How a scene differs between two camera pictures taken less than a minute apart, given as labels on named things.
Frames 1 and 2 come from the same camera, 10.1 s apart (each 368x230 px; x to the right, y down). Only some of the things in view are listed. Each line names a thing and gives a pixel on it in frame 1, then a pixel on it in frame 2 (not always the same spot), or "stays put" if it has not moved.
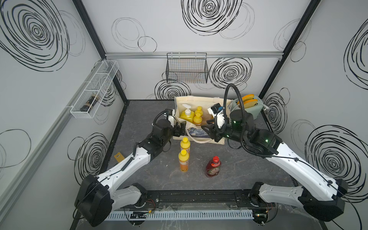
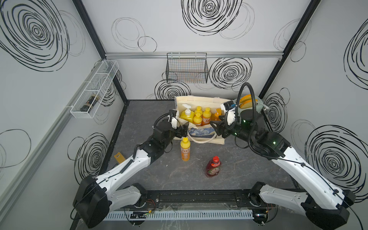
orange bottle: x=199 y=110 stays put
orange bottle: x=183 y=157 -> x=206 y=117
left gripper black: x=177 y=132 stays put
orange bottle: x=185 y=144 stays put
